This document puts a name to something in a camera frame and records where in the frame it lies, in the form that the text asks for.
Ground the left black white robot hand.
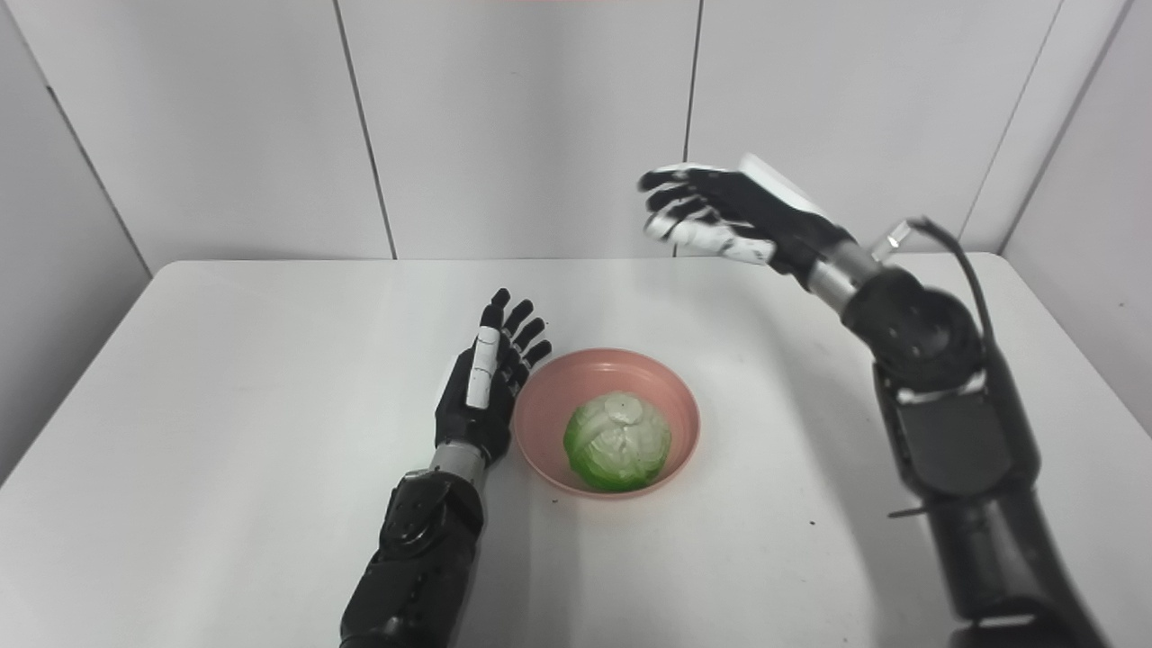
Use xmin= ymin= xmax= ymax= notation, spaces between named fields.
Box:
xmin=434 ymin=288 xmax=554 ymax=469

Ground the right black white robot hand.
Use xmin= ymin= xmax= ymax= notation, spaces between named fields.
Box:
xmin=637 ymin=153 xmax=857 ymax=276

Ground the pink round plate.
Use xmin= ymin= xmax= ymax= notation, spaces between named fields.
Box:
xmin=512 ymin=348 xmax=702 ymax=501

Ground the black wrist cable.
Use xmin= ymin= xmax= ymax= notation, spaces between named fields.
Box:
xmin=904 ymin=216 xmax=998 ymax=354

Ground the green white cabbage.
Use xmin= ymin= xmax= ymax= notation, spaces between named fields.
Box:
xmin=562 ymin=391 xmax=673 ymax=493

